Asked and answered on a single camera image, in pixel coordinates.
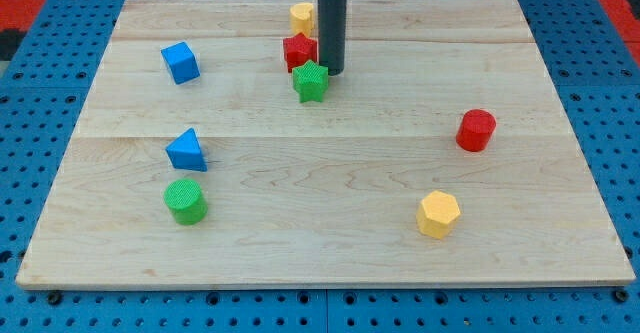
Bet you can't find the red star block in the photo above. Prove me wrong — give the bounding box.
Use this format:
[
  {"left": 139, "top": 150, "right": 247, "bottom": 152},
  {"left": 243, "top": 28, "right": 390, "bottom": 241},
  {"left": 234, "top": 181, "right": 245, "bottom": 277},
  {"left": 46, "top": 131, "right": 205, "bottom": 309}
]
[{"left": 282, "top": 33, "right": 318, "bottom": 73}]

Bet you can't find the green star block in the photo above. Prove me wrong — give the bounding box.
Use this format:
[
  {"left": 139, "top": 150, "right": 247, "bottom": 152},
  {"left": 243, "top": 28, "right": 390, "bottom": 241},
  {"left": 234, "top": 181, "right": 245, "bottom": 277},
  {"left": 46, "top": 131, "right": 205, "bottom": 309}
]
[{"left": 292, "top": 60, "right": 329, "bottom": 103}]

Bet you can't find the blue cube block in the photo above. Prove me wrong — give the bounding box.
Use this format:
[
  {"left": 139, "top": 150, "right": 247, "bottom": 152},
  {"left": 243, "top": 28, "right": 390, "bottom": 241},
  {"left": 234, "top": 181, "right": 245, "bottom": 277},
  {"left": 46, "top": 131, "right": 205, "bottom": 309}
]
[{"left": 160, "top": 42, "right": 200, "bottom": 85}]

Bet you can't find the green cylinder block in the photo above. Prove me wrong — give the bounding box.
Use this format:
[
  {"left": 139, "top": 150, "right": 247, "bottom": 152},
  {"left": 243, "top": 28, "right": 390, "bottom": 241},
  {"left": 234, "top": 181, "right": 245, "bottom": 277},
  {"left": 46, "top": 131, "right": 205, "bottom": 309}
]
[{"left": 163, "top": 178, "right": 208, "bottom": 225}]

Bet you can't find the yellow hexagon block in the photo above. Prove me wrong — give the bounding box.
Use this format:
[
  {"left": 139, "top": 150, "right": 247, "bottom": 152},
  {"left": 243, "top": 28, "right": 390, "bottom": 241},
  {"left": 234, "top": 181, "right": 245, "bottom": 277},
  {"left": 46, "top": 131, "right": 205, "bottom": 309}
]
[{"left": 416, "top": 190, "right": 461, "bottom": 239}]

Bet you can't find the blue triangle block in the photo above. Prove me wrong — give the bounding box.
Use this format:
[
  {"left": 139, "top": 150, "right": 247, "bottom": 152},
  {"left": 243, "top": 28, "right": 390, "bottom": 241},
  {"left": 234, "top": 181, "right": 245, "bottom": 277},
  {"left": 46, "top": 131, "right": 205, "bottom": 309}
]
[{"left": 165, "top": 128, "right": 208, "bottom": 172}]

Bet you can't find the wooden board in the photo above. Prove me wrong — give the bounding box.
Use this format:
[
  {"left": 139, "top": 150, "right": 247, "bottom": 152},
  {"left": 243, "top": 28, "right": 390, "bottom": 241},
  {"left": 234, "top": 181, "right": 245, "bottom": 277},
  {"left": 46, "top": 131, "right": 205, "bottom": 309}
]
[{"left": 16, "top": 0, "right": 635, "bottom": 291}]

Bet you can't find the yellow heart block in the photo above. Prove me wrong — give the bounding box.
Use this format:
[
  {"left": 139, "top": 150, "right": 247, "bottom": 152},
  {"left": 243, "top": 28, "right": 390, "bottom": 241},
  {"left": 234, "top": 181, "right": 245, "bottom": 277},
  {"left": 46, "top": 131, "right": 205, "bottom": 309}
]
[{"left": 289, "top": 2, "right": 315, "bottom": 37}]

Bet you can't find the red cylinder block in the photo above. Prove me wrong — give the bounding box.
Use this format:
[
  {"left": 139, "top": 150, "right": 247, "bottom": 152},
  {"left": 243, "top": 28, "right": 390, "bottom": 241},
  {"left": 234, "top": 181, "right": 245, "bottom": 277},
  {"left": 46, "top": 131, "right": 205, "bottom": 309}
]
[{"left": 455, "top": 109, "right": 497, "bottom": 152}]

